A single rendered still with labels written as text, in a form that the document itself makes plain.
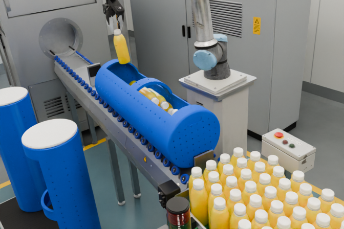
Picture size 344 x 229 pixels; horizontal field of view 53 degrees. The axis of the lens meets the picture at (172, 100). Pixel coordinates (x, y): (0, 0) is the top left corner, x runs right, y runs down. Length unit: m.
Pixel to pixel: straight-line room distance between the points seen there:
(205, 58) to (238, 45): 1.54
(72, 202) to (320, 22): 3.23
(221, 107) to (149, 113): 0.45
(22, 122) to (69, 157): 0.68
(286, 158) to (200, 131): 0.37
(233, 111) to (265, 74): 1.23
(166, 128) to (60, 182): 0.69
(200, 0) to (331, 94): 2.95
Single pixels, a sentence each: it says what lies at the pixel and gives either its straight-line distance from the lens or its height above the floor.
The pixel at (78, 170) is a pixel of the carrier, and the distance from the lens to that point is 1.89.
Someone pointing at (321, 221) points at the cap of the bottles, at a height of 1.09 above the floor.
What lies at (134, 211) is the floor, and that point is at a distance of 2.79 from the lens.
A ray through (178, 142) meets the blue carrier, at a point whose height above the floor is 1.12.
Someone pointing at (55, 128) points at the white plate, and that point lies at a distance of 1.90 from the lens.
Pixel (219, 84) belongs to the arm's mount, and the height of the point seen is 1.17.
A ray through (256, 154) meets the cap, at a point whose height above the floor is 1.09.
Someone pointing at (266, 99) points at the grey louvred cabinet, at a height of 0.49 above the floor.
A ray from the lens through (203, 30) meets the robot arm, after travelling 1.68.
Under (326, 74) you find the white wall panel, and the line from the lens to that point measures 4.31.
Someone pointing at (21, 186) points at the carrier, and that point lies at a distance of 2.68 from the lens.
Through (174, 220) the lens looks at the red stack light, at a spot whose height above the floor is 1.23.
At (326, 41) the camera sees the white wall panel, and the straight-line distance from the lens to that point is 4.21.
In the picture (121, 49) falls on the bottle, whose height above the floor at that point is 1.35.
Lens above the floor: 1.92
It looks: 26 degrees down
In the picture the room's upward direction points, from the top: 5 degrees counter-clockwise
